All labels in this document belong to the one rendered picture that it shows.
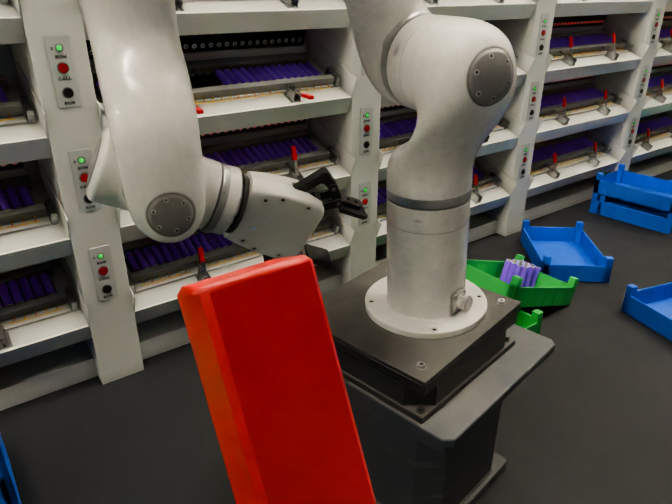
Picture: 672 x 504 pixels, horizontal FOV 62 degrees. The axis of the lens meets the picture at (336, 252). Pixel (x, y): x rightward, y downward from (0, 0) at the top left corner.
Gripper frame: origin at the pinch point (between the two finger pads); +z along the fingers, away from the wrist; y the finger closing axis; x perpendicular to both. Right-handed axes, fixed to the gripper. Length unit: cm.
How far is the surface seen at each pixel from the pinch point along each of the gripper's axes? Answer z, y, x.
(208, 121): -8, -20, 54
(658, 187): 170, 1, 90
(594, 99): 139, 12, 117
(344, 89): 24, -8, 72
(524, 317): 78, -26, 25
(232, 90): -4, -15, 62
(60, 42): -38, -12, 49
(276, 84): 6, -11, 67
